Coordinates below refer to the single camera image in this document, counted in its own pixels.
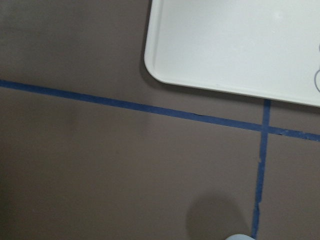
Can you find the light blue plastic cup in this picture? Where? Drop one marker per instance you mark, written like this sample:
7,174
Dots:
239,237

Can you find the cream bear serving tray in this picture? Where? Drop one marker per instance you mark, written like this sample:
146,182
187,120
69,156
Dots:
261,48

